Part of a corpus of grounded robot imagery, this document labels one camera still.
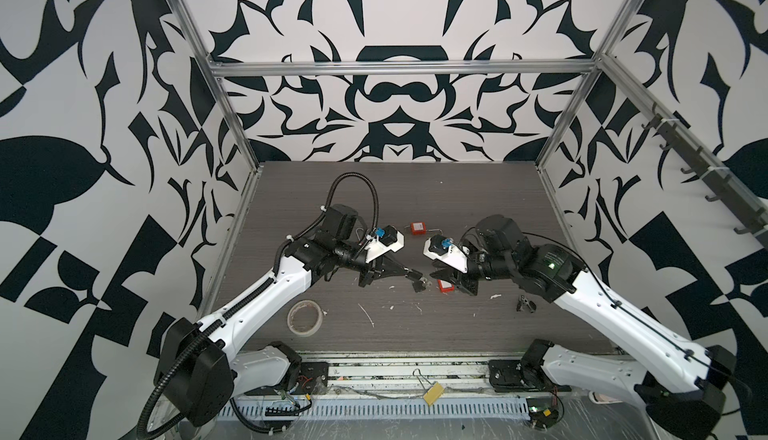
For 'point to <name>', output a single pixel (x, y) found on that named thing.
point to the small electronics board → (542, 412)
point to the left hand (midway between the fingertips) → (406, 264)
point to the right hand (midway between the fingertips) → (436, 264)
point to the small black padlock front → (418, 286)
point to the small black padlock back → (414, 274)
